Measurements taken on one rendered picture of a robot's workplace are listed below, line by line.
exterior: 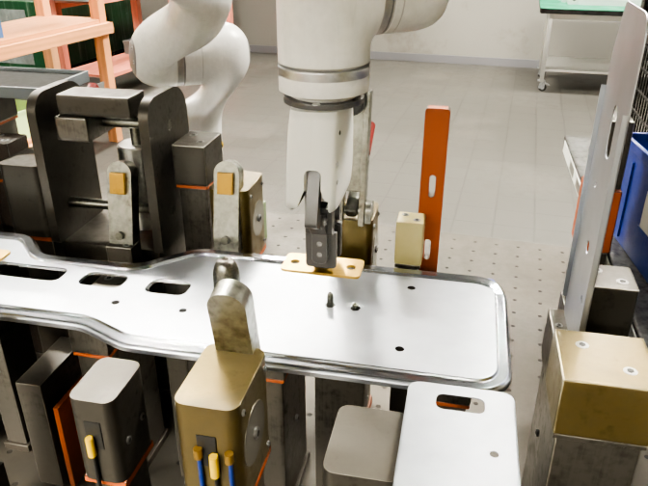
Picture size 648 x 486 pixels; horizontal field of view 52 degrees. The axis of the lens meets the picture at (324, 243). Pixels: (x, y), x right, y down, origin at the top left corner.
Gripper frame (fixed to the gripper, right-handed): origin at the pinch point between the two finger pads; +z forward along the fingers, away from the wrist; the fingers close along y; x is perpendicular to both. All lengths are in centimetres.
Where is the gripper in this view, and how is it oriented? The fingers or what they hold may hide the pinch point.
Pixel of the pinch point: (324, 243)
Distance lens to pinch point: 68.8
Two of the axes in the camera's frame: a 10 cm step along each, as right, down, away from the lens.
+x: 9.8, 0.9, -1.9
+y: -2.1, 4.4, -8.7
